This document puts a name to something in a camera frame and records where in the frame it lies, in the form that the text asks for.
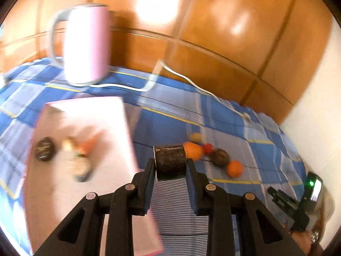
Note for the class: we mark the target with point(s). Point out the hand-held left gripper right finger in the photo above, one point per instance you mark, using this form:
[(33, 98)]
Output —
[(192, 192)]

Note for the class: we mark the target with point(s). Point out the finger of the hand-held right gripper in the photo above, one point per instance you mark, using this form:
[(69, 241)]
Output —
[(282, 200)]

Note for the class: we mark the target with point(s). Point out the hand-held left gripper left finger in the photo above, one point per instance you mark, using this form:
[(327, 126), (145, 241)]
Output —
[(149, 189)]

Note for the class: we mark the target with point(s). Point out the orange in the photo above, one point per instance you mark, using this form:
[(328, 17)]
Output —
[(194, 151), (234, 168)]

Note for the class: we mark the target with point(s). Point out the dark brown water chestnut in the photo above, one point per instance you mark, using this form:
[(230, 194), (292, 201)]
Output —
[(44, 148), (220, 156)]

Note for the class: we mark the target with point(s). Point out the red tomato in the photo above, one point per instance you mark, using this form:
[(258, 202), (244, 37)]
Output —
[(208, 148)]

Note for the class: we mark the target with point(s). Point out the small brown potato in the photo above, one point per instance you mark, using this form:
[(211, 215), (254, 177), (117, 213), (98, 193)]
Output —
[(196, 138)]

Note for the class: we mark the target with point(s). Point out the yam piece pale cut face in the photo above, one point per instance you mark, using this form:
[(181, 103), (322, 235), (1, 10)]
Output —
[(80, 169)]

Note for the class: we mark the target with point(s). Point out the orange carrot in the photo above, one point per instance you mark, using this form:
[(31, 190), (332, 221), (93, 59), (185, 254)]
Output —
[(90, 145)]

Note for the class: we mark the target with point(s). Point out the pink shallow box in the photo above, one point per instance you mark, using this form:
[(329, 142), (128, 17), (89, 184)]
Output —
[(93, 117)]

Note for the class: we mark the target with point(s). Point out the blue checkered blanket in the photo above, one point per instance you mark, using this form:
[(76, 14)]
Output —
[(173, 106)]

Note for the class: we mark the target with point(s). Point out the pink electric kettle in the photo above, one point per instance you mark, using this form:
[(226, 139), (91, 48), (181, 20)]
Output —
[(85, 45)]

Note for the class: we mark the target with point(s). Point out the wooden wardrobe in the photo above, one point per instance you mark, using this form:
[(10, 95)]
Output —
[(213, 32)]

